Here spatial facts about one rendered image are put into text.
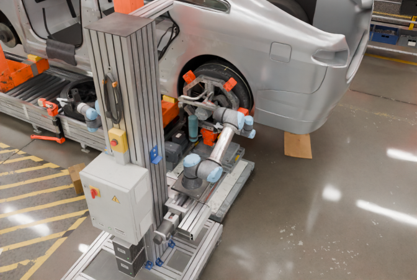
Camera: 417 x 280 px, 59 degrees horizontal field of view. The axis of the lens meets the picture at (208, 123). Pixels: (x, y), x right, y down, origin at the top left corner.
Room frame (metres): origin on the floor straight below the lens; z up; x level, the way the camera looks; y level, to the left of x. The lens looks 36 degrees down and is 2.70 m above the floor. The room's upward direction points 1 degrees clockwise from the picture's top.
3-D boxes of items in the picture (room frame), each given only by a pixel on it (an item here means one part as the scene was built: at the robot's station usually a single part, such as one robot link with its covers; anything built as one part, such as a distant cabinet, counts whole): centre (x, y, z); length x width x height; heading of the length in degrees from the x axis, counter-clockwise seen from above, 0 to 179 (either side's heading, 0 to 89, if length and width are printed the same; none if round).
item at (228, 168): (2.99, -0.09, 0.13); 0.50 x 0.36 x 0.10; 63
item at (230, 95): (2.83, -0.02, 0.85); 0.54 x 0.07 x 0.54; 63
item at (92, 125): (2.16, 0.84, 1.12); 0.11 x 0.08 x 0.11; 140
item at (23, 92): (3.68, 1.54, 0.14); 2.47 x 0.85 x 0.27; 63
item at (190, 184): (1.87, 0.11, 0.87); 0.15 x 0.15 x 0.10
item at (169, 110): (3.04, 0.45, 0.69); 0.52 x 0.17 x 0.35; 153
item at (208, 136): (2.87, -0.03, 0.48); 0.16 x 0.12 x 0.17; 153
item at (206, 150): (2.99, -0.09, 0.32); 0.40 x 0.30 x 0.28; 63
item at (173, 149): (2.90, 0.30, 0.26); 0.42 x 0.18 x 0.35; 153
